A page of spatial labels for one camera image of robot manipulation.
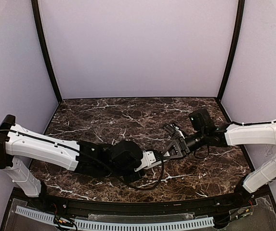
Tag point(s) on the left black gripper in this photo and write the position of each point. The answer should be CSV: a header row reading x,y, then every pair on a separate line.
x,y
135,177

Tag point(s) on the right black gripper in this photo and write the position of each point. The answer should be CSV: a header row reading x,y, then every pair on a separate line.
x,y
183,145

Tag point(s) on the white remote control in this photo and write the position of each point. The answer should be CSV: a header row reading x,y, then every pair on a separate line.
x,y
161,157

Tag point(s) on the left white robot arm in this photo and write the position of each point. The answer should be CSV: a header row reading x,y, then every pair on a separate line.
x,y
16,141

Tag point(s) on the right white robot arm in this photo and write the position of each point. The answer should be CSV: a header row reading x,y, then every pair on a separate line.
x,y
230,134

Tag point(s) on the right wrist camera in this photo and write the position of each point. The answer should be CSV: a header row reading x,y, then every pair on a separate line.
x,y
200,120

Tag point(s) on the black front rail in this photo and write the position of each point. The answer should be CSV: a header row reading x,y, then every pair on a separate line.
x,y
73,207

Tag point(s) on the white slotted cable duct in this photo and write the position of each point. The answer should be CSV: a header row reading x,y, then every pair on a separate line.
x,y
79,224

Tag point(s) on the right black frame post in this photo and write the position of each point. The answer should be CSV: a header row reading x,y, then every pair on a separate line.
x,y
233,47

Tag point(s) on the black frame post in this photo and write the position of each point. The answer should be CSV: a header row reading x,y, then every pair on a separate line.
x,y
44,50
233,47

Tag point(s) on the left black frame post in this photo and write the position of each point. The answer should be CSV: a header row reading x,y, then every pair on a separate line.
x,y
44,50

